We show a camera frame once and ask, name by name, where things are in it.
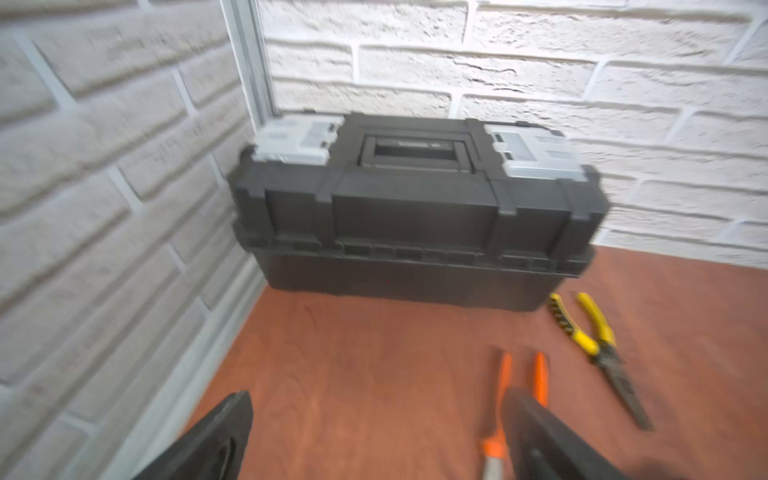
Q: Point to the yellow handled pliers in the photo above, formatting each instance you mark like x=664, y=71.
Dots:
x=602, y=351

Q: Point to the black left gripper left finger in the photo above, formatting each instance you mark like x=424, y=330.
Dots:
x=213, y=448

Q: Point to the black plastic toolbox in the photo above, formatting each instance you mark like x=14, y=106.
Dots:
x=463, y=212

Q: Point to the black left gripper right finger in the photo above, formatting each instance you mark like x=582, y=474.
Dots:
x=541, y=446

